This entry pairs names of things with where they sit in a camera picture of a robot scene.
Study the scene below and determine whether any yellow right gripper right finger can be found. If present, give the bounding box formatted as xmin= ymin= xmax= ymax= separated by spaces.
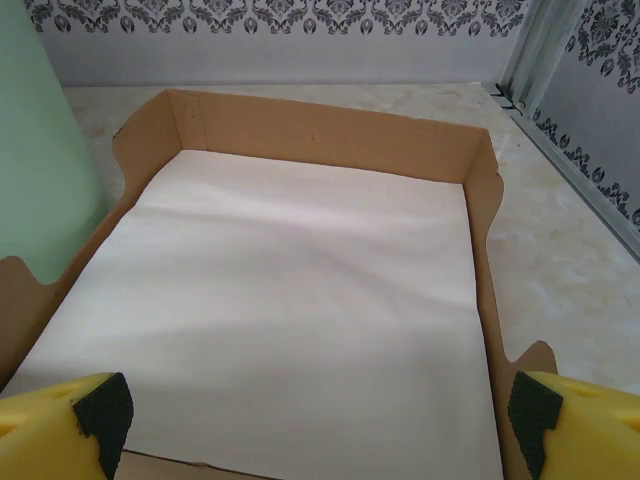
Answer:
xmin=506 ymin=369 xmax=640 ymax=480

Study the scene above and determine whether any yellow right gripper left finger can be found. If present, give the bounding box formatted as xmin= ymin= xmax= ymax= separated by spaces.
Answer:
xmin=0 ymin=371 xmax=136 ymax=480

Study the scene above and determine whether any brown cardboard napkin box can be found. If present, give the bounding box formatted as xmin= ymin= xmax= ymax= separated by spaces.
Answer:
xmin=0 ymin=88 xmax=560 ymax=480

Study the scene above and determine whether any pale green straw tumbler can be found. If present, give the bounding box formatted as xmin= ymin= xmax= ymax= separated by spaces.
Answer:
xmin=0 ymin=0 xmax=109 ymax=287

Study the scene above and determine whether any white napkin stack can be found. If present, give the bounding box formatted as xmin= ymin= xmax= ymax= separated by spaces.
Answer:
xmin=0 ymin=148 xmax=505 ymax=480

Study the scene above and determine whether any aluminium frame rail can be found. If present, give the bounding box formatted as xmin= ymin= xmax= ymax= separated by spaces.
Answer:
xmin=492 ymin=82 xmax=640 ymax=264

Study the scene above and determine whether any aluminium frame post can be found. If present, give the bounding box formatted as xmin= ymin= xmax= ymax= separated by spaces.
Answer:
xmin=497 ymin=0 xmax=591 ymax=114

